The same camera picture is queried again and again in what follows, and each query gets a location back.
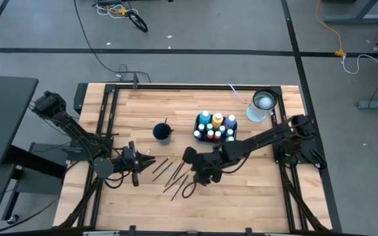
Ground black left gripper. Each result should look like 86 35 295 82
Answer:
113 140 157 187

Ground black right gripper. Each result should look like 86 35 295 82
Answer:
182 146 229 187

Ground gold-tipped black brushes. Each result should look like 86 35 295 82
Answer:
170 174 190 202

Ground large yellow paint bottle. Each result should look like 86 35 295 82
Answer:
211 112 225 130

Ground large teal paint bottle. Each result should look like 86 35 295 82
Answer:
198 110 212 127

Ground large purple paint bottle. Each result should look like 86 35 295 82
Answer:
223 114 237 130

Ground blue-grey plastic cup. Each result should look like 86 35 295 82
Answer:
152 122 173 146

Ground teal plastic caddy bin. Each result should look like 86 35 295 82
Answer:
194 112 239 144

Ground black rolling cart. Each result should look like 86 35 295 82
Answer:
0 141 70 230

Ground black side desk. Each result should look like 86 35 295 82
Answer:
0 73 39 167

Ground grey desk leg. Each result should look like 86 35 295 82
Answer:
356 99 378 110
323 0 378 24

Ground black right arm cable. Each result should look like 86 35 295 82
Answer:
181 181 198 199

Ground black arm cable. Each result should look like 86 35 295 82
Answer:
103 168 126 190
181 181 198 199

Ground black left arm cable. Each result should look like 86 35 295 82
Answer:
103 168 126 190

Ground black metal table frame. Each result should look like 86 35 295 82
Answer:
52 81 343 236

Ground white lamp cord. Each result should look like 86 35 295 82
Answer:
227 83 248 104

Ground long black cable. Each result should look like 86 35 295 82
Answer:
73 0 152 83

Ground white and yellow cable bundle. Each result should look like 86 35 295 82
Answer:
92 0 150 33

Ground yellow extension cable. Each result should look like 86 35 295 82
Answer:
314 0 347 58

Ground white floor cable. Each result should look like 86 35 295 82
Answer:
341 53 378 90

